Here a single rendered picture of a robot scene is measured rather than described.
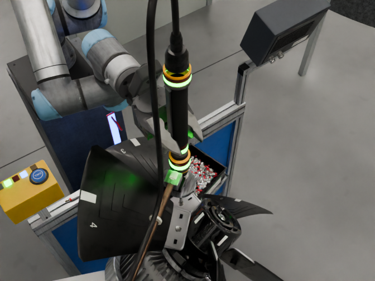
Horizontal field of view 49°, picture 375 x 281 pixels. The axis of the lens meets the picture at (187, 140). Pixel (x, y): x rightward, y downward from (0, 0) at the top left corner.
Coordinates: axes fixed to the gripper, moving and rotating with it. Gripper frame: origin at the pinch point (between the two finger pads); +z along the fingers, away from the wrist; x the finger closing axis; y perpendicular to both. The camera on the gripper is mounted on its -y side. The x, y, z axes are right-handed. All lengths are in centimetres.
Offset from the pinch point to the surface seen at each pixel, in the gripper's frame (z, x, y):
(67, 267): -37, 33, 107
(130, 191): -3.8, 11.4, 12.6
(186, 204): -2.3, -1.4, 31.5
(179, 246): 6.5, 6.8, 27.8
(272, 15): -38, -61, 26
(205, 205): 3.1, -2.6, 24.4
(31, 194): -35, 29, 43
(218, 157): -39, -46, 98
